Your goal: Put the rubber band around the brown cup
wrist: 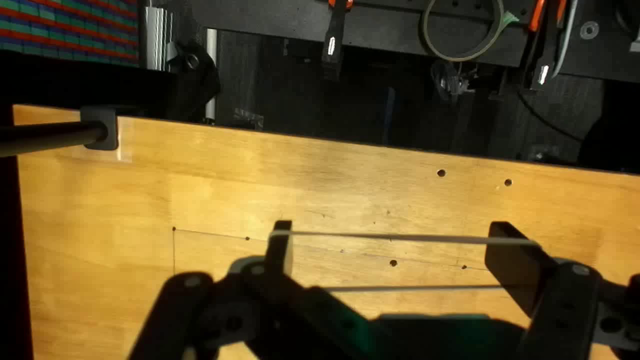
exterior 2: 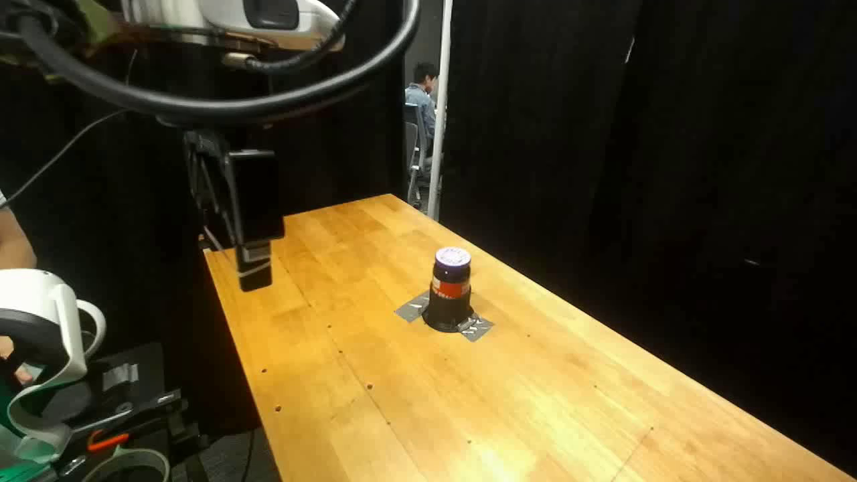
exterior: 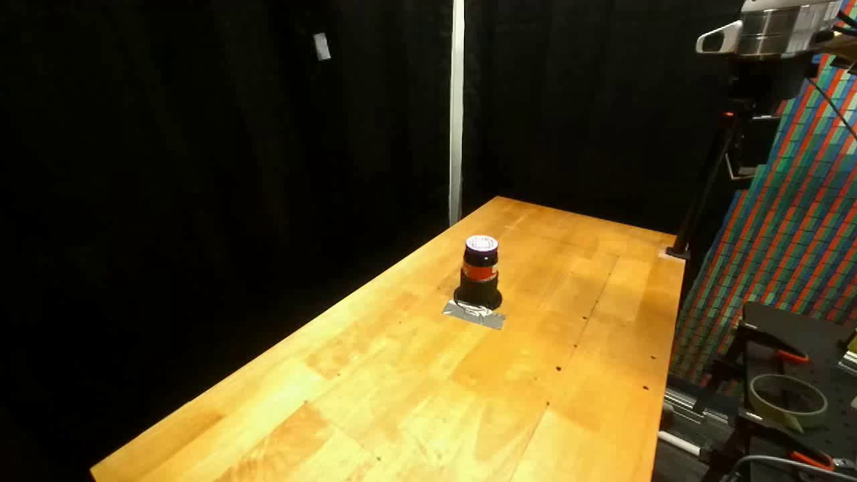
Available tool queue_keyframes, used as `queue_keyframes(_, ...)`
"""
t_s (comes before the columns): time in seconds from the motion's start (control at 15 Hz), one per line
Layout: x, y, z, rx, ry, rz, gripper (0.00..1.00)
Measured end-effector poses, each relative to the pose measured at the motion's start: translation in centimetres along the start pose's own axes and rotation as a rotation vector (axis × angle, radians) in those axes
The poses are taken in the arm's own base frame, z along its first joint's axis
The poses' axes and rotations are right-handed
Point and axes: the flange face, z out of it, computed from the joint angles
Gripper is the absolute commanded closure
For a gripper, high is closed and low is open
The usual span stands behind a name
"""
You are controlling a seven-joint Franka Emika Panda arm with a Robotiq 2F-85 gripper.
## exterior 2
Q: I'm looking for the black curtain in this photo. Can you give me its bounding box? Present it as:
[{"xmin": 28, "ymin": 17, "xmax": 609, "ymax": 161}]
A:
[{"xmin": 443, "ymin": 0, "xmax": 857, "ymax": 465}]

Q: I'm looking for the red orange band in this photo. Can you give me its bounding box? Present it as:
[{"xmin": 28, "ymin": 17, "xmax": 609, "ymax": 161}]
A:
[{"xmin": 428, "ymin": 277, "xmax": 474, "ymax": 302}]

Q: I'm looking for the thick black cable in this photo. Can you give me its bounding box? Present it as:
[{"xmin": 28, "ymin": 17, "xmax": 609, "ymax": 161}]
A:
[{"xmin": 0, "ymin": 0, "xmax": 423, "ymax": 129}]

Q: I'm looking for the grey office chair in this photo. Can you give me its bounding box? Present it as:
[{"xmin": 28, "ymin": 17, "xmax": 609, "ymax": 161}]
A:
[{"xmin": 401, "ymin": 104, "xmax": 435, "ymax": 210}]

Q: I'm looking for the white vertical pole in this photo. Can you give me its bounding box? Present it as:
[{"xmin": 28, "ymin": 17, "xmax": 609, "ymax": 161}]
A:
[{"xmin": 427, "ymin": 0, "xmax": 456, "ymax": 222}]

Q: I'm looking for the grey duct tape piece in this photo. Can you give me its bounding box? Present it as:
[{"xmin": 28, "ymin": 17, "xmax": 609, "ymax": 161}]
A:
[
  {"xmin": 393, "ymin": 293, "xmax": 435, "ymax": 323},
  {"xmin": 456, "ymin": 313, "xmax": 497, "ymax": 342}
]

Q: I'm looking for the white green flat strap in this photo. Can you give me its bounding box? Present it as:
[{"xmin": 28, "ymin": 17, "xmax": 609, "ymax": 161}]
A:
[{"xmin": 0, "ymin": 350, "xmax": 92, "ymax": 472}]

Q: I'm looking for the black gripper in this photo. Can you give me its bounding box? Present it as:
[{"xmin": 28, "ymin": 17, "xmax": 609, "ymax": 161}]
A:
[{"xmin": 226, "ymin": 148, "xmax": 288, "ymax": 295}]

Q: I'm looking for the thin grey cable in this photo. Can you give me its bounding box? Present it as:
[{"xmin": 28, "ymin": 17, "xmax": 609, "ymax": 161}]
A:
[{"xmin": 0, "ymin": 108, "xmax": 128, "ymax": 210}]

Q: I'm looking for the seated person in blue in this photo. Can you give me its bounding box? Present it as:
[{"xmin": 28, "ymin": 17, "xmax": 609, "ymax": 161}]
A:
[{"xmin": 401, "ymin": 62, "xmax": 443, "ymax": 165}]

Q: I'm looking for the orange handled tool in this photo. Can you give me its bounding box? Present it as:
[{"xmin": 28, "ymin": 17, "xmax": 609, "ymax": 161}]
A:
[{"xmin": 85, "ymin": 428, "xmax": 134, "ymax": 455}]

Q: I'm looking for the black equipment box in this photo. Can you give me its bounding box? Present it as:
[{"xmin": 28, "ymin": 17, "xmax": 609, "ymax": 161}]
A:
[{"xmin": 52, "ymin": 342, "xmax": 211, "ymax": 476}]

